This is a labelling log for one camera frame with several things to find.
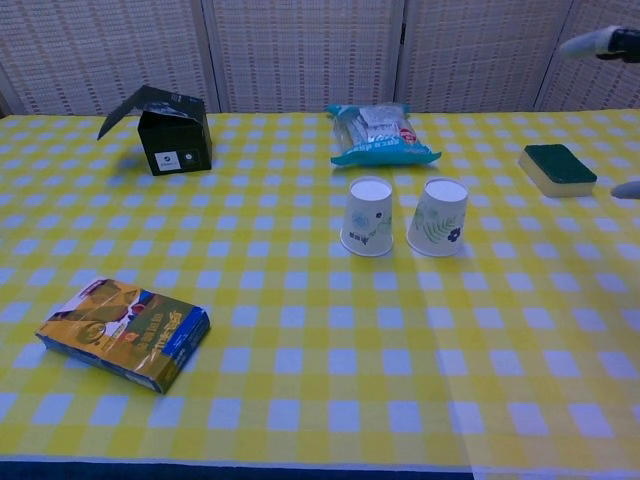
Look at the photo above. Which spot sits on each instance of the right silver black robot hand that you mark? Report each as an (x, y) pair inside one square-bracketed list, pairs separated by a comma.
[(582, 44)]

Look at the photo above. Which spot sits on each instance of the white paper cup fern print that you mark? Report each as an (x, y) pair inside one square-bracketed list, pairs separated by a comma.
[(440, 220)]

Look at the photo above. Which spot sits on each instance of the white paper cup flower print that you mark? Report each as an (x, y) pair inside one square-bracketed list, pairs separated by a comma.
[(369, 220)]

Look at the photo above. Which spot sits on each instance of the woven folding screen panel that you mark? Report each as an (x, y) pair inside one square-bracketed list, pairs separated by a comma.
[(600, 85), (480, 50), (305, 50), (100, 50)]

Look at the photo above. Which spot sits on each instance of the green yellow sponge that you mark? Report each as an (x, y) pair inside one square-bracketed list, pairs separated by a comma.
[(562, 167)]

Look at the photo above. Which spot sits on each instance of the teal clear snack bag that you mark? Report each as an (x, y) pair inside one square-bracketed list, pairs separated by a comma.
[(380, 137)]

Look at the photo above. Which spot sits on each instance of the yellow white checked tablecloth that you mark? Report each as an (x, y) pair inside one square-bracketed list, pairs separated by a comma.
[(550, 325), (250, 280)]

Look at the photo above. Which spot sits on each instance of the open black cardboard box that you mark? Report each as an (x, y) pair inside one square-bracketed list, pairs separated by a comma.
[(175, 145)]

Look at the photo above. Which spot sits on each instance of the orange blue snack box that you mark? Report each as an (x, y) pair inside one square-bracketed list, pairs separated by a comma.
[(125, 332)]

